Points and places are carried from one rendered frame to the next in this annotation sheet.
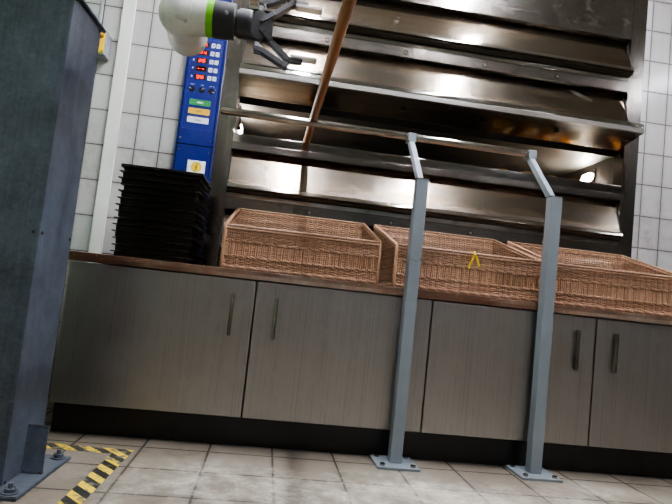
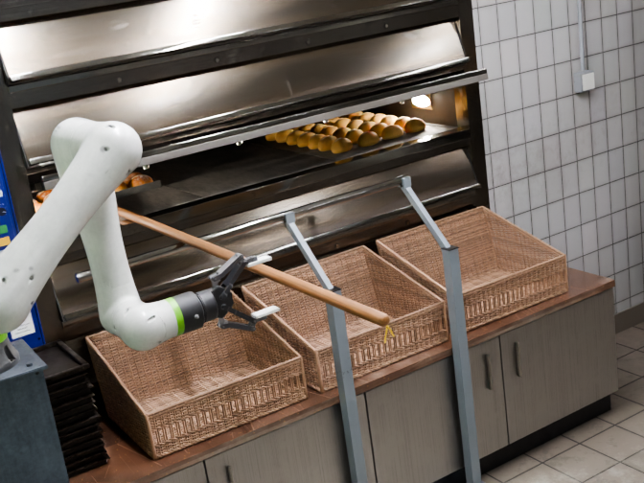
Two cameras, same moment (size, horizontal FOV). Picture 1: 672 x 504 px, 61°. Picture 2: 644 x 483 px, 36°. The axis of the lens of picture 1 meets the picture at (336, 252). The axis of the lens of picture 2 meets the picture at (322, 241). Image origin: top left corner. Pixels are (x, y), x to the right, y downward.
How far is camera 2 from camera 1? 1.91 m
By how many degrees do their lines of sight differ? 32
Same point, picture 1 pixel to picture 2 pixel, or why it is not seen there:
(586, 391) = (500, 402)
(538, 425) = (473, 455)
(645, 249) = (500, 186)
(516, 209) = (376, 199)
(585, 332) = (492, 353)
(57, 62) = (52, 442)
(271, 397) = not seen: outside the picture
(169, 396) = not seen: outside the picture
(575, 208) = (430, 171)
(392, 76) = (210, 97)
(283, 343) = not seen: outside the picture
